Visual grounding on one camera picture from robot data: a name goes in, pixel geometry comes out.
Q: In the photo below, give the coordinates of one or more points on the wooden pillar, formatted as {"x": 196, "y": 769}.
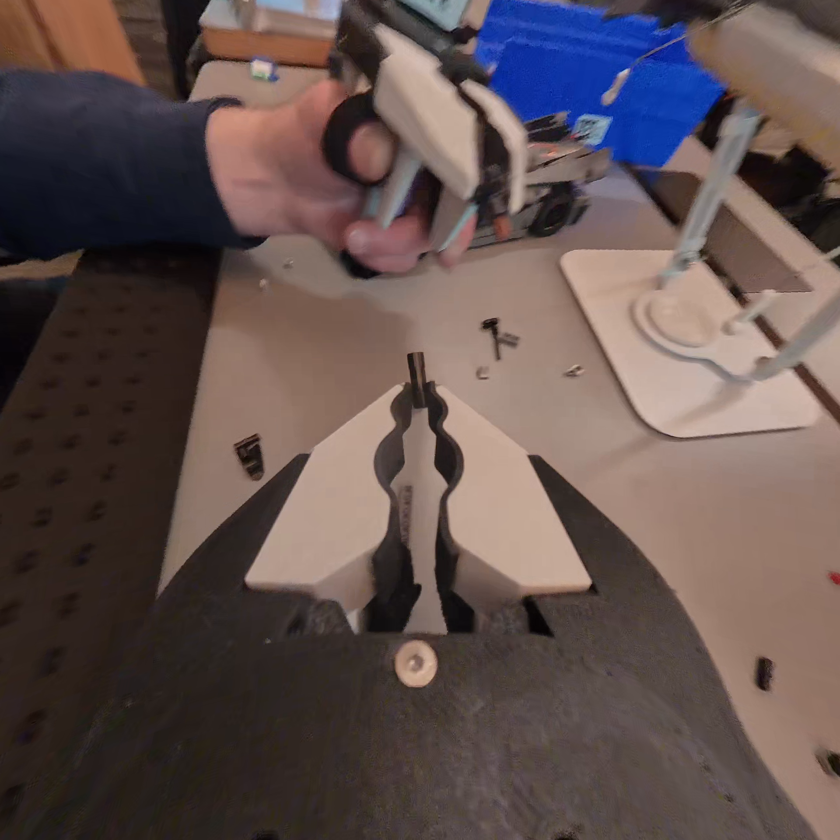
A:
{"x": 65, "y": 33}

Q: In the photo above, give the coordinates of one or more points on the white book stand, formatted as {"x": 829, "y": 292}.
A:
{"x": 656, "y": 374}

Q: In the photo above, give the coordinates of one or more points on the small black lego connector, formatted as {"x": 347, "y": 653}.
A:
{"x": 417, "y": 377}

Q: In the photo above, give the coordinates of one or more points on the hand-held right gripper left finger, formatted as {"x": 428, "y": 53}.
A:
{"x": 315, "y": 525}

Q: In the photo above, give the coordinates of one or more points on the blue bin with marker tag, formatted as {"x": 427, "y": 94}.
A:
{"x": 590, "y": 79}

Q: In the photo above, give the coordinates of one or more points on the black lego axle connector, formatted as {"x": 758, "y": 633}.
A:
{"x": 491, "y": 334}

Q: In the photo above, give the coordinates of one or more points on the person's left forearm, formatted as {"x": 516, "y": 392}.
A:
{"x": 98, "y": 164}

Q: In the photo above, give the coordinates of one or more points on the person's left hand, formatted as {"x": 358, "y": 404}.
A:
{"x": 275, "y": 170}

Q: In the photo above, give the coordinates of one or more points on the black lego beam blue pins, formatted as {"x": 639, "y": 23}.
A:
{"x": 249, "y": 456}

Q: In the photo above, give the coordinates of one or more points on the dark lego car model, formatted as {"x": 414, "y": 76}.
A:
{"x": 558, "y": 190}

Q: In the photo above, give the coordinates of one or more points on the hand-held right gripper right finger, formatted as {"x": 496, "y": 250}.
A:
{"x": 518, "y": 525}

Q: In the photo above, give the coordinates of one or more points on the black dimpled fabric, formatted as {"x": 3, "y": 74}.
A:
{"x": 98, "y": 525}

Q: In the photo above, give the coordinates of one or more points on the long grey studded lego plate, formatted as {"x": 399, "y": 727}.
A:
{"x": 405, "y": 515}

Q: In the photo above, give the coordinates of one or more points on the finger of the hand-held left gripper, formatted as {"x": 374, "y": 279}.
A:
{"x": 426, "y": 111}
{"x": 512, "y": 144}

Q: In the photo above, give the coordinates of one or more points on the wooden tray with tablet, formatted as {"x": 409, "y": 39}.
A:
{"x": 269, "y": 33}

